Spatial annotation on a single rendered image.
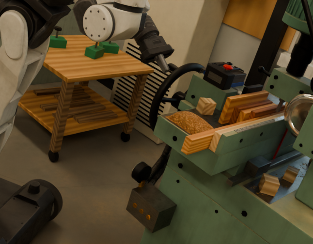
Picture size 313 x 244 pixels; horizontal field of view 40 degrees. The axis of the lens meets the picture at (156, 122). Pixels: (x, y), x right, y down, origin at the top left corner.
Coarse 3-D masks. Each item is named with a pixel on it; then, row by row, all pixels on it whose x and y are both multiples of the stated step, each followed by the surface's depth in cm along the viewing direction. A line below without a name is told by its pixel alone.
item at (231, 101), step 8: (232, 96) 119; (240, 96) 121; (248, 96) 123; (256, 96) 127; (264, 96) 131; (232, 104) 119; (240, 104) 122; (224, 112) 119; (232, 112) 121; (224, 120) 120
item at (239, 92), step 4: (260, 84) 131; (236, 88) 132; (244, 88) 125; (248, 88) 125; (252, 88) 126; (256, 88) 128; (260, 88) 130; (240, 92) 130; (244, 92) 125; (248, 92) 126
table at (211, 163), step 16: (272, 96) 155; (192, 112) 122; (160, 128) 115; (176, 128) 111; (176, 144) 112; (256, 144) 116; (272, 144) 125; (288, 144) 135; (192, 160) 109; (208, 160) 105; (224, 160) 107; (240, 160) 114
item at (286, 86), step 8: (272, 72) 123; (280, 72) 121; (272, 80) 123; (280, 80) 122; (288, 80) 120; (296, 80) 118; (304, 80) 120; (272, 88) 123; (280, 88) 122; (288, 88) 120; (296, 88) 119; (304, 88) 117; (280, 96) 122; (288, 96) 121
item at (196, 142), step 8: (280, 112) 130; (248, 120) 118; (216, 128) 107; (224, 128) 108; (192, 136) 99; (200, 136) 101; (208, 136) 102; (184, 144) 99; (192, 144) 99; (200, 144) 101; (208, 144) 104; (184, 152) 100; (192, 152) 101
